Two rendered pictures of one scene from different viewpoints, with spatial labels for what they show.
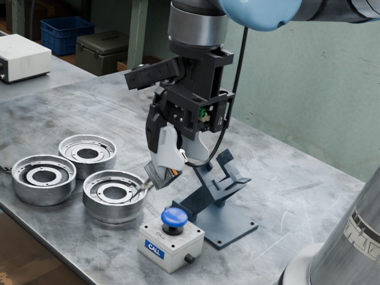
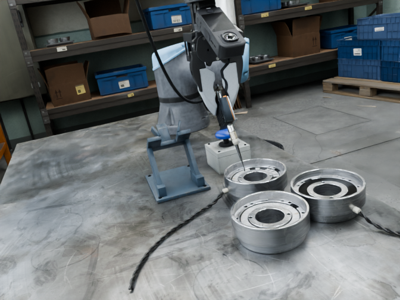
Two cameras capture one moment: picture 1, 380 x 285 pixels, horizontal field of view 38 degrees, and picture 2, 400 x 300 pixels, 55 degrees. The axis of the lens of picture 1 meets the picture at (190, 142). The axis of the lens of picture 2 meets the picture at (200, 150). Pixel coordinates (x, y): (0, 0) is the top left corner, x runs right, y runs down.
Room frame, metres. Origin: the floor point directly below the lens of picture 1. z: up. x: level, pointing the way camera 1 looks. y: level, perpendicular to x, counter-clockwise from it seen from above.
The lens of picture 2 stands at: (1.28, 0.38, 1.10)
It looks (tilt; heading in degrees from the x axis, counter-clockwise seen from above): 20 degrees down; 215
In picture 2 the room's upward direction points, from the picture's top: 9 degrees counter-clockwise
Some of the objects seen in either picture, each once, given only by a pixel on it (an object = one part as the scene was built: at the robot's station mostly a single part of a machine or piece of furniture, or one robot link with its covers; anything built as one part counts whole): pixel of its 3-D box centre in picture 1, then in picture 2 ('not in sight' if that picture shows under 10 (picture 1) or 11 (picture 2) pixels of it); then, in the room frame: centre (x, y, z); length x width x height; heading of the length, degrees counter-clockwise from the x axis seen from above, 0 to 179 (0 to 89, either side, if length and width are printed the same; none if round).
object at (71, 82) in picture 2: not in sight; (67, 82); (-1.23, -2.90, 0.64); 0.49 x 0.40 x 0.37; 147
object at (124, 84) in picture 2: not in sight; (121, 79); (-1.67, -2.58, 0.56); 0.52 x 0.38 x 0.22; 139
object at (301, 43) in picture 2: not in sight; (296, 36); (-3.37, -1.24, 0.67); 0.52 x 0.43 x 0.43; 142
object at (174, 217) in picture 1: (172, 226); (226, 142); (0.66, 0.01, 0.85); 0.04 x 0.04 x 0.05
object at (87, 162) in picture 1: (87, 157); (269, 221); (0.86, 0.18, 0.82); 0.10 x 0.10 x 0.04
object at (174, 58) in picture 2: not in sight; (177, 68); (0.43, -0.26, 0.97); 0.13 x 0.12 x 0.14; 117
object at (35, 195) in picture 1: (44, 180); (327, 194); (0.77, 0.23, 0.82); 0.10 x 0.10 x 0.04
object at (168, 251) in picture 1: (173, 241); (227, 153); (0.65, 0.00, 0.82); 0.08 x 0.07 x 0.05; 52
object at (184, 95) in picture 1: (193, 86); (207, 29); (0.67, 0.01, 1.07); 0.09 x 0.08 x 0.12; 49
